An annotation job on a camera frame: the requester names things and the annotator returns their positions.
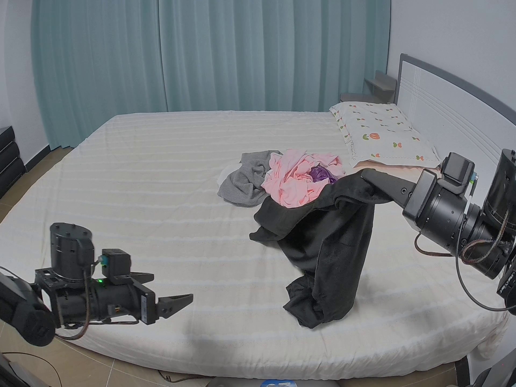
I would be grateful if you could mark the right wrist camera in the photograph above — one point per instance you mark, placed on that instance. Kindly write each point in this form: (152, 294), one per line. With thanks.
(457, 171)

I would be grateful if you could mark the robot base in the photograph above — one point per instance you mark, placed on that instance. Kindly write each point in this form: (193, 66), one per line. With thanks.
(278, 383)

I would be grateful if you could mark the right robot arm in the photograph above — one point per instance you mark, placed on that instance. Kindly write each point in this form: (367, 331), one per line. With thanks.
(500, 192)

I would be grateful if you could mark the white garment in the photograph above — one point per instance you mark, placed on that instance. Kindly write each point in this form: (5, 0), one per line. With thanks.
(225, 177)

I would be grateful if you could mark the black chest of drawers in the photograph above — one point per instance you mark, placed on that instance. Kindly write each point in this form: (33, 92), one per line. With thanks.
(8, 155)

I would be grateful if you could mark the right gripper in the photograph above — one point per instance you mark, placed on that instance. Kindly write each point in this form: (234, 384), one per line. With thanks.
(439, 216)

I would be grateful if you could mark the pink garment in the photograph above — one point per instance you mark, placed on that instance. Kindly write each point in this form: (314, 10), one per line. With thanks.
(290, 184)

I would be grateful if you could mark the purple garment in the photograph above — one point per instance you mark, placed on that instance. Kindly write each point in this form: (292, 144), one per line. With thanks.
(320, 173)

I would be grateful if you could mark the bed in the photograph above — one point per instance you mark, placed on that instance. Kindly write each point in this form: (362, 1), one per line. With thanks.
(161, 196)

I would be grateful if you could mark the grey garment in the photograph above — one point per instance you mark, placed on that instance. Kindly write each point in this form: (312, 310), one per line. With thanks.
(246, 184)

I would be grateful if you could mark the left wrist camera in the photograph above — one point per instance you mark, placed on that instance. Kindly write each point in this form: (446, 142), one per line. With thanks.
(117, 262)

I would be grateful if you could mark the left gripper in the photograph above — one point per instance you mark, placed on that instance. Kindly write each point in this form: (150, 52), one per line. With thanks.
(117, 302)

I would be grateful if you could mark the grey bedside table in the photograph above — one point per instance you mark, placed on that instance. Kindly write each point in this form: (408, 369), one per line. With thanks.
(379, 84)

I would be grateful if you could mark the blue-green curtain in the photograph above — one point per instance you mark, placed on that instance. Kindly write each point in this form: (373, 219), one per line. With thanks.
(100, 55)
(274, 42)

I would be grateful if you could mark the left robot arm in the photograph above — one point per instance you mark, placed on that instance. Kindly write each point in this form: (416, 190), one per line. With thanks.
(24, 317)

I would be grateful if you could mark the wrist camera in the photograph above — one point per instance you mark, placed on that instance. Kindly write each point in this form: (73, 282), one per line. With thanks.
(117, 262)
(457, 171)

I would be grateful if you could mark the white printed pillow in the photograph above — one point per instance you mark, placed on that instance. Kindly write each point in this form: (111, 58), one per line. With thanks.
(383, 131)

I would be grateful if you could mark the black long-sleeved top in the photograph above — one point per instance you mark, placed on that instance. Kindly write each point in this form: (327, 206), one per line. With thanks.
(322, 236)

